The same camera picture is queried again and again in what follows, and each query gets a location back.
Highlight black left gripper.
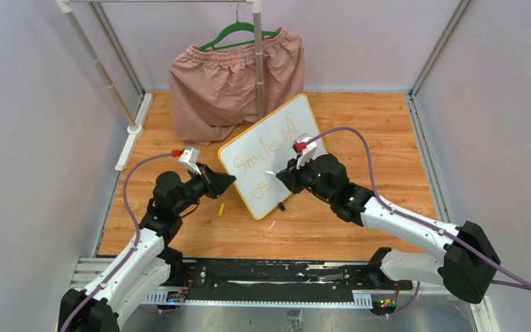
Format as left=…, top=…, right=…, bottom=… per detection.
left=174, top=163, right=236, bottom=215

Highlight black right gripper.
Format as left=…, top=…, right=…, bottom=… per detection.
left=278, top=153, right=335, bottom=203

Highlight yellow marker cap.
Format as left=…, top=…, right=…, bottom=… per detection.
left=218, top=203, right=225, bottom=216

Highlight yellow framed whiteboard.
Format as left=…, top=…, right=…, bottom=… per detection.
left=218, top=93, right=320, bottom=220

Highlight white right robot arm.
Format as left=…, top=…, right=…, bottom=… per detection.
left=275, top=154, right=501, bottom=304

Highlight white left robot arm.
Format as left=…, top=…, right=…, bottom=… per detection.
left=57, top=163, right=236, bottom=331

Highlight pink shorts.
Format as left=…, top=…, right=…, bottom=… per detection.
left=169, top=28, right=306, bottom=146

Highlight white clothes rack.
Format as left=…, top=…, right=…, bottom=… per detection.
left=55, top=0, right=266, bottom=172

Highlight green clothes hanger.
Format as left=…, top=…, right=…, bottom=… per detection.
left=196, top=10, right=280, bottom=53

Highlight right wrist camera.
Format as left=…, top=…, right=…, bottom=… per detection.
left=292, top=134, right=317, bottom=169

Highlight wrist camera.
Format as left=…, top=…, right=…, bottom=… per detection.
left=292, top=134, right=317, bottom=169
left=178, top=147, right=201, bottom=175

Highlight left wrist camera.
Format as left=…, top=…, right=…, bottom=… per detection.
left=178, top=147, right=201, bottom=175

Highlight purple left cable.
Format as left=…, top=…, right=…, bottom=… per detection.
left=59, top=149, right=183, bottom=332

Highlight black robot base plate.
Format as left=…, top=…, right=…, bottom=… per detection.
left=71, top=257, right=482, bottom=308

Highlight aluminium cage frame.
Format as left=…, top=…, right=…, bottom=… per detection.
left=86, top=0, right=475, bottom=262

